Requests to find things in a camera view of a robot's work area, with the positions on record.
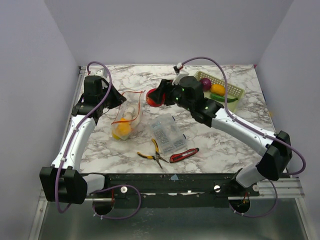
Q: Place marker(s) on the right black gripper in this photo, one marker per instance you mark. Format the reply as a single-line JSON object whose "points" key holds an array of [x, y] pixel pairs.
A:
{"points": [[161, 90]]}

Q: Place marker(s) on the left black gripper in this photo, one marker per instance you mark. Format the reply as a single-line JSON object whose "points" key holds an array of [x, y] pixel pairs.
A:
{"points": [[119, 98]]}

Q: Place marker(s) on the red toy apple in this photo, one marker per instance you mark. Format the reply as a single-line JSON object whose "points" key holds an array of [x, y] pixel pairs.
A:
{"points": [[151, 102]]}

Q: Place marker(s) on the clear zip top bag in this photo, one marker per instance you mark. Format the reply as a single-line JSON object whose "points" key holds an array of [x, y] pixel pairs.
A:
{"points": [[133, 98]]}

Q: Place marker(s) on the yellow toy bell pepper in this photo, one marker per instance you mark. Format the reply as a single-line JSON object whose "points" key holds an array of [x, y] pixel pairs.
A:
{"points": [[123, 127]]}

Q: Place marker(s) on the yellow toy mango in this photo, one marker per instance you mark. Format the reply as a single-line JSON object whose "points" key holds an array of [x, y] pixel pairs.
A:
{"points": [[115, 136]]}

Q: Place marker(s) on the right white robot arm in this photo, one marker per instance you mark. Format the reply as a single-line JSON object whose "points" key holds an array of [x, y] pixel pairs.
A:
{"points": [[274, 148]]}

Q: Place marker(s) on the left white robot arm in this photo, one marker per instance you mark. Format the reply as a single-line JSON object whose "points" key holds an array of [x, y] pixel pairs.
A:
{"points": [[62, 181]]}

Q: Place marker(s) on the clear plastic parts box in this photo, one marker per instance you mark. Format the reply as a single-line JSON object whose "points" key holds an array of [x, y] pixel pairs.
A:
{"points": [[167, 134]]}

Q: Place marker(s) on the purple toy onion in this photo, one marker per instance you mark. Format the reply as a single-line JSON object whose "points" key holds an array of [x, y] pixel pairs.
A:
{"points": [[206, 84]]}

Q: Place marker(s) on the orange toy lemon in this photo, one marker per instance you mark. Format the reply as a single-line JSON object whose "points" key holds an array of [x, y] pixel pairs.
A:
{"points": [[218, 90]]}

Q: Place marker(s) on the green toy chili pepper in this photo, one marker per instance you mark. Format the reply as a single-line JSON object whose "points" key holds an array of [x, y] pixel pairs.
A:
{"points": [[220, 98]]}

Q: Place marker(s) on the red black utility knife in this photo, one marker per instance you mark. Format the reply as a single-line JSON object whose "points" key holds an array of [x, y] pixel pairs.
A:
{"points": [[183, 155]]}

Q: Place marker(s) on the beige perforated plastic basket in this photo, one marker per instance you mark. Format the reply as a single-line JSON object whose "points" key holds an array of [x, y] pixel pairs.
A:
{"points": [[234, 93]]}

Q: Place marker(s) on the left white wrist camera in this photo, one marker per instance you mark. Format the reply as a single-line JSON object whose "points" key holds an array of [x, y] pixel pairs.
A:
{"points": [[101, 73]]}

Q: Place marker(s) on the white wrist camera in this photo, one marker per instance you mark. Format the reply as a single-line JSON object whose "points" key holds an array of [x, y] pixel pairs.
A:
{"points": [[180, 73], [101, 73]]}

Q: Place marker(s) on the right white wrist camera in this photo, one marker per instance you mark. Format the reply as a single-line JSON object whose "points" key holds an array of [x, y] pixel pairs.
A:
{"points": [[180, 73]]}

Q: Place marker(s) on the yellow handled pliers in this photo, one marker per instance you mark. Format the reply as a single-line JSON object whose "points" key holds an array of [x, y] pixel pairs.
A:
{"points": [[156, 157]]}

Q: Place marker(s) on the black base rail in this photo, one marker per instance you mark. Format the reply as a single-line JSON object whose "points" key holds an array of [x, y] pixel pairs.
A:
{"points": [[171, 190]]}

